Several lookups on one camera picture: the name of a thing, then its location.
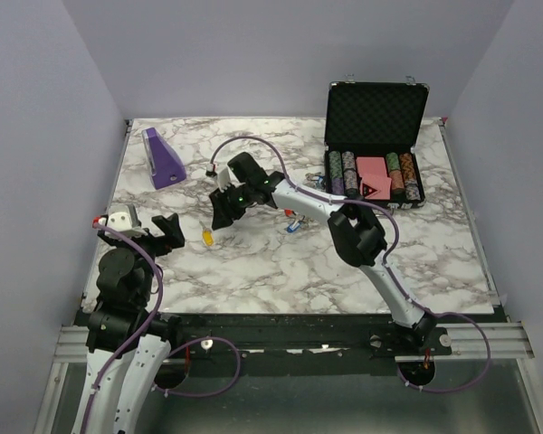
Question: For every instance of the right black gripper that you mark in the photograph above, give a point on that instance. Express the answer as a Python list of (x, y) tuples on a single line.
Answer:
[(223, 214)]

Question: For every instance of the pink playing card deck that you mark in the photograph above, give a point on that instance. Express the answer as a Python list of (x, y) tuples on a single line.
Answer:
[(375, 184)]

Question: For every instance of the purple wedge-shaped box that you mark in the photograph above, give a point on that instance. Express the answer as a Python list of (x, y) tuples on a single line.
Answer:
[(165, 167)]

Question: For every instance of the blue key tag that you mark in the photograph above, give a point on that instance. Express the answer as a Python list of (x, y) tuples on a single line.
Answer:
[(294, 226)]

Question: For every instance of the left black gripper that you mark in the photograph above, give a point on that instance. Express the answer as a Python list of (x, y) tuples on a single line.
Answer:
[(173, 237)]

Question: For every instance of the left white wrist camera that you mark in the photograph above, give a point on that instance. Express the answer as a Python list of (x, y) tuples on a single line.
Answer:
[(122, 218)]

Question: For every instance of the red keyring with keys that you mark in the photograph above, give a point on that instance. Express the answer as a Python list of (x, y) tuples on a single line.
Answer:
[(307, 178)]

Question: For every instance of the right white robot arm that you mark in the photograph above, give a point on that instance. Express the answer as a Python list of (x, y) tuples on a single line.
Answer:
[(357, 234)]

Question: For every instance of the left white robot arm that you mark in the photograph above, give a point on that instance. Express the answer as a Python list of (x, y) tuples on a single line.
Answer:
[(126, 341)]

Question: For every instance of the black poker chip case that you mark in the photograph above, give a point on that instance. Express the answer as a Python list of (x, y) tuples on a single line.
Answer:
[(375, 119)]

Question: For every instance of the yellow tagged key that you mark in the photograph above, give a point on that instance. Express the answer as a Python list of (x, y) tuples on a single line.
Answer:
[(207, 235)]

